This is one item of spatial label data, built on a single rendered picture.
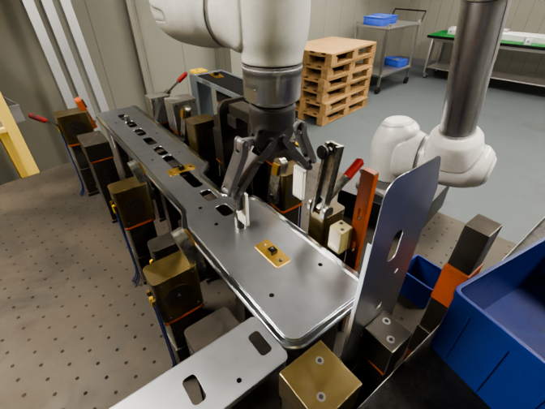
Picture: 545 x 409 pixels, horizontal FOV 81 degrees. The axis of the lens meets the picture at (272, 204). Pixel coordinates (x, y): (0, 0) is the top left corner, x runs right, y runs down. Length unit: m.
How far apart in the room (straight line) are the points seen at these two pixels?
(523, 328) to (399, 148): 0.70
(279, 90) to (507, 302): 0.53
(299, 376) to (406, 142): 0.89
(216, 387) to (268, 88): 0.44
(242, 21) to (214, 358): 0.49
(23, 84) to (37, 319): 2.27
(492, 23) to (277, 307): 0.79
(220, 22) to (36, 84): 2.75
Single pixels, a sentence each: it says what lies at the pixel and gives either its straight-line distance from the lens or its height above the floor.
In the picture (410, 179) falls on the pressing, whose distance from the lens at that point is 0.36.
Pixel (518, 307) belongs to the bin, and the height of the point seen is 1.03.
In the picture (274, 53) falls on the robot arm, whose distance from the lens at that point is 0.47.
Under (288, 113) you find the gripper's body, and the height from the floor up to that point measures 1.33.
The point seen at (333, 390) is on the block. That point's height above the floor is 1.06.
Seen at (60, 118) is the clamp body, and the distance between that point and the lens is 1.49.
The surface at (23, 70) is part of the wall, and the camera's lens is 3.16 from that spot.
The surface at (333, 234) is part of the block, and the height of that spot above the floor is 1.05.
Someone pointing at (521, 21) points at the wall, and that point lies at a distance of 7.19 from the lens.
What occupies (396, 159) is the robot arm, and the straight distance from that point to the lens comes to 1.21.
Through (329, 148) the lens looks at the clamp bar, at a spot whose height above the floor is 1.21.
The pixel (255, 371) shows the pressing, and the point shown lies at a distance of 0.56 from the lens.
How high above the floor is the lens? 1.50
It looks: 36 degrees down
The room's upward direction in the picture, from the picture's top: straight up
